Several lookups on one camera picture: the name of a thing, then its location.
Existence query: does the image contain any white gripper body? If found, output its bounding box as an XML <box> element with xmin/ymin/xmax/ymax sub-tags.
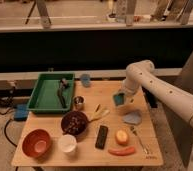
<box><xmin>120</xmin><ymin>79</ymin><xmax>139</xmax><ymax>97</ymax></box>

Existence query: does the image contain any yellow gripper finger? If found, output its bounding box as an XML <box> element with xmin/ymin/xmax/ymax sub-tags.
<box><xmin>123</xmin><ymin>97</ymin><xmax>134</xmax><ymax>107</ymax></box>

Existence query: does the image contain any teal green sponge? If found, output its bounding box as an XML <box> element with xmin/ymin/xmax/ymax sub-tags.
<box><xmin>113</xmin><ymin>92</ymin><xmax>125</xmax><ymax>106</ymax></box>

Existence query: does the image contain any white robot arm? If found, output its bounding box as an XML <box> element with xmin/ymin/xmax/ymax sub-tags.
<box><xmin>121</xmin><ymin>60</ymin><xmax>193</xmax><ymax>171</ymax></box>

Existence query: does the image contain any dark bowl with food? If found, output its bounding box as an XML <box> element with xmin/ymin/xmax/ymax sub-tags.
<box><xmin>61</xmin><ymin>111</ymin><xmax>89</xmax><ymax>136</ymax></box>

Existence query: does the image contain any red bowl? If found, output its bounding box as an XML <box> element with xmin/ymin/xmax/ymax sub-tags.
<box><xmin>22</xmin><ymin>129</ymin><xmax>52</xmax><ymax>158</ymax></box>

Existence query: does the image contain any grey blue cloth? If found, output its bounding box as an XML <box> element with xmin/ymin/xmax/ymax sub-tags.
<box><xmin>123</xmin><ymin>110</ymin><xmax>142</xmax><ymax>125</ymax></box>

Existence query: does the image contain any metal fork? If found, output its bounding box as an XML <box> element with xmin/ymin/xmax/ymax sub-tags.
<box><xmin>130</xmin><ymin>126</ymin><xmax>149</xmax><ymax>155</ymax></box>

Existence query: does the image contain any yellow banana peel toy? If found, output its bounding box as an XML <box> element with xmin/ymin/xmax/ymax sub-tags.
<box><xmin>89</xmin><ymin>106</ymin><xmax>110</xmax><ymax>121</ymax></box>

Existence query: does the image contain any black remote control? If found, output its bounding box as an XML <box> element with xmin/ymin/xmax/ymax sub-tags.
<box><xmin>95</xmin><ymin>125</ymin><xmax>108</xmax><ymax>149</ymax></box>

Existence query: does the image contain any blue cup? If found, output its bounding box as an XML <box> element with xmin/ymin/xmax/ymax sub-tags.
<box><xmin>80</xmin><ymin>74</ymin><xmax>91</xmax><ymax>87</ymax></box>

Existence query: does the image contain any small metal cup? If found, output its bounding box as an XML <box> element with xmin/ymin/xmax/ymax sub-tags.
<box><xmin>73</xmin><ymin>96</ymin><xmax>84</xmax><ymax>110</ymax></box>

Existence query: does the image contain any orange carrot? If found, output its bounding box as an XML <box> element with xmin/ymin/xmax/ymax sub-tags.
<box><xmin>108</xmin><ymin>147</ymin><xmax>136</xmax><ymax>156</ymax></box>

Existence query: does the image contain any black brush in tray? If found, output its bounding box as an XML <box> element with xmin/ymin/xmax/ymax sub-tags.
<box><xmin>57</xmin><ymin>78</ymin><xmax>69</xmax><ymax>108</ymax></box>

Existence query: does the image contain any white cup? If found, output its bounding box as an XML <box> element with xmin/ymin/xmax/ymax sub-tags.
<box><xmin>58</xmin><ymin>134</ymin><xmax>77</xmax><ymax>155</ymax></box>

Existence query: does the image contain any green plastic tray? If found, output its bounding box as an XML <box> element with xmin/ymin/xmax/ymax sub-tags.
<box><xmin>27</xmin><ymin>72</ymin><xmax>75</xmax><ymax>114</ymax></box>

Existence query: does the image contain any blue box on floor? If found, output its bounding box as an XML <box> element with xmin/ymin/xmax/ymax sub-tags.
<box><xmin>14</xmin><ymin>104</ymin><xmax>28</xmax><ymax>121</ymax></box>

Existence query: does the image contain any black cable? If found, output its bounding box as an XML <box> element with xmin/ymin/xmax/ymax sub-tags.
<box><xmin>0</xmin><ymin>96</ymin><xmax>19</xmax><ymax>148</ymax></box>

